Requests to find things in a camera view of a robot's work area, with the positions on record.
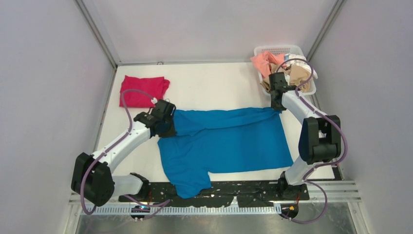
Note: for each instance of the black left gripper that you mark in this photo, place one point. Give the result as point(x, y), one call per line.
point(171, 132)

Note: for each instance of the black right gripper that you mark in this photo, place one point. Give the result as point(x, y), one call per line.
point(278, 107)

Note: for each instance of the blue t shirt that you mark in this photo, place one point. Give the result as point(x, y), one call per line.
point(220, 141)

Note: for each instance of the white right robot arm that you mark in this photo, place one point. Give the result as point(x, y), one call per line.
point(319, 142)

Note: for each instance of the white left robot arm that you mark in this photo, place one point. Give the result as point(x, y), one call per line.
point(93, 177)

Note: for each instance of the white t shirt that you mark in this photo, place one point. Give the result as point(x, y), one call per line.
point(297, 60)

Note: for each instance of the salmon pink t shirt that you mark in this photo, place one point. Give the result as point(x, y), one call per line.
point(266, 63)

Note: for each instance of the red folded t shirt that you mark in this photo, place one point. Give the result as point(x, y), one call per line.
point(139, 92)

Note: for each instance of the white plastic laundry basket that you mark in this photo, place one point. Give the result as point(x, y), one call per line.
point(280, 49)

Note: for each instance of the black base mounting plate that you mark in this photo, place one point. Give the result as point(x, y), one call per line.
point(259, 193)

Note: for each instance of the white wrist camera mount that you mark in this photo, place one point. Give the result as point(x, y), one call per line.
point(154, 100)

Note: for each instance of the aluminium frame rail right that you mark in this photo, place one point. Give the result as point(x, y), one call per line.
point(327, 25)

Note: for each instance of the white slotted cable duct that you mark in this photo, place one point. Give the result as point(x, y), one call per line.
point(233, 209)

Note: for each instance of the aluminium frame post left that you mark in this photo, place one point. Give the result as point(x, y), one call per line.
point(95, 31)

